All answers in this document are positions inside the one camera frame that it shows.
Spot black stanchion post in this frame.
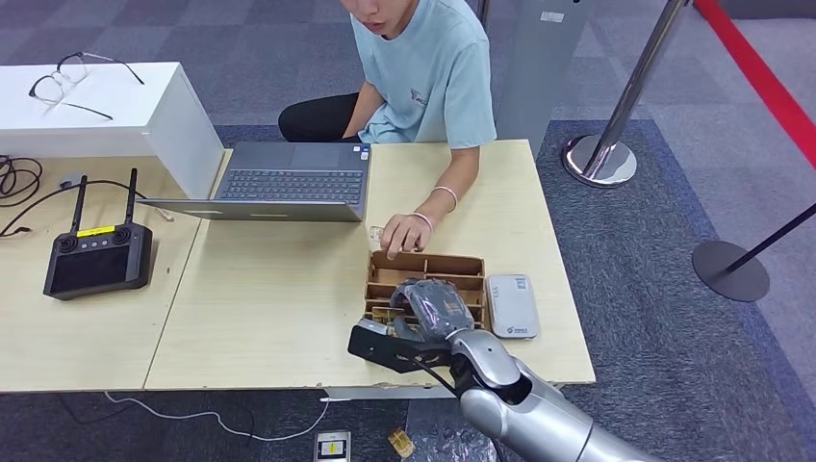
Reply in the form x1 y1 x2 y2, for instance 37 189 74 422
691 203 816 303

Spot black coiled cable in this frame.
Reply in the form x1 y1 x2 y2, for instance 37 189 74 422
0 155 44 208

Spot white box shelf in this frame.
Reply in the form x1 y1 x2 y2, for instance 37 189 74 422
0 62 227 200

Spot red barrier belt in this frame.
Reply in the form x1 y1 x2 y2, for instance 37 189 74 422
693 0 816 168

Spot grey open laptop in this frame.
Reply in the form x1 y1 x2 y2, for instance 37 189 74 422
137 141 372 223

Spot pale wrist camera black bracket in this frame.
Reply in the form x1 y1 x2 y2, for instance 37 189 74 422
346 317 457 375

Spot black remote controller with antennas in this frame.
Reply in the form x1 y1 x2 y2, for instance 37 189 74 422
42 167 154 301

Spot cardboard card organizer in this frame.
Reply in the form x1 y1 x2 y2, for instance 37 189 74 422
362 250 489 372

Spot black-rimmed eyeglasses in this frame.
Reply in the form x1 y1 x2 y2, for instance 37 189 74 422
28 51 146 121

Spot person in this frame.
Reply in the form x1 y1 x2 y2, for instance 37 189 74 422
277 0 498 261

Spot white floor cable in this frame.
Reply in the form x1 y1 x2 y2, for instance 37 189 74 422
103 391 331 443

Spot grey card reader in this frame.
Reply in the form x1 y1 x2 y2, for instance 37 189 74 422
484 273 541 341

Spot clear bubble wrap sheet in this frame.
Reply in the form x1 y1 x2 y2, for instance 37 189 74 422
407 399 501 462

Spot chrome stanchion post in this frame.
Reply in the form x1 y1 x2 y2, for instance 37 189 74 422
561 0 691 190

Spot long black cable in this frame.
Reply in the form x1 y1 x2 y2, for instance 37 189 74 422
0 179 148 239

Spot clear plastic hand cover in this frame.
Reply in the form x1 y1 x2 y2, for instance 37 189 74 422
397 277 477 341

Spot person's left hand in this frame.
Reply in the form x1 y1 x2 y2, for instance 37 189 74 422
380 213 435 261

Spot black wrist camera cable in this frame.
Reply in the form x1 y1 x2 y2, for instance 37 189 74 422
401 353 505 462

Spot small device with yellow label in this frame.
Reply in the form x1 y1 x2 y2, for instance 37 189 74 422
313 430 352 462

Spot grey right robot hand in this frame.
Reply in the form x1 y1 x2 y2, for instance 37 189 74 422
389 277 477 343

